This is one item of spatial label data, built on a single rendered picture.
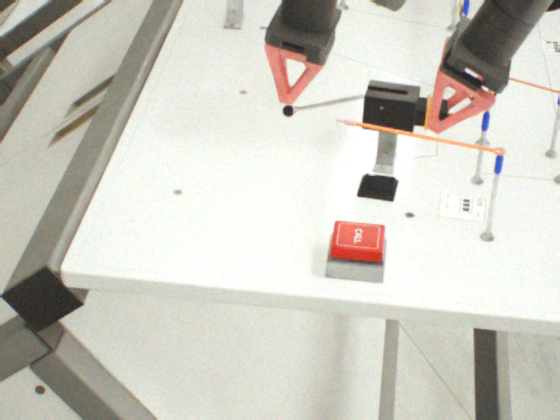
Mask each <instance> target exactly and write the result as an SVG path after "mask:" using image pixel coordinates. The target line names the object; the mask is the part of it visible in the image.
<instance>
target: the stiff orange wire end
mask: <svg viewBox="0 0 560 420"><path fill-rule="evenodd" d="M336 121H337V122H341V123H344V124H345V125H350V126H359V127H365V128H370V129H376V130H382V131H388V133H393V134H398V135H404V136H409V137H416V138H421V139H427V140H432V141H437V142H443V143H449V144H455V145H460V147H466V148H471V149H476V150H483V151H488V152H494V153H495V154H496V155H505V154H506V150H505V149H504V150H502V152H497V151H498V150H499V148H495V149H493V148H487V147H481V145H475V144H470V143H465V142H459V141H454V140H447V139H442V138H436V137H431V136H426V135H419V134H414V133H408V131H403V130H397V129H391V128H385V127H380V126H375V125H369V124H364V123H357V122H355V121H350V120H344V121H342V120H336ZM499 151H500V150H499Z"/></svg>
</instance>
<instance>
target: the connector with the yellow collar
mask: <svg viewBox="0 0 560 420"><path fill-rule="evenodd" d="M427 101H428V98H424V97H419V99H418V103H417V107H416V114H415V124H414V126H421V127H424V122H426V114H427ZM447 112H448V109H447V100H442V102H441V108H440V113H439V120H440V121H443V120H445V118H447V117H448V115H447Z"/></svg>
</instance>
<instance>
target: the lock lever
mask: <svg viewBox="0 0 560 420"><path fill-rule="evenodd" d="M364 96H365V95H357V96H353V97H348V98H342V99H337V100H331V101H326V102H321V103H314V104H309V106H303V107H297V106H295V108H294V111H292V112H294V113H295V114H296V112H299V111H304V110H311V109H316V108H322V107H327V106H334V104H339V103H344V102H350V101H354V100H360V99H364Z"/></svg>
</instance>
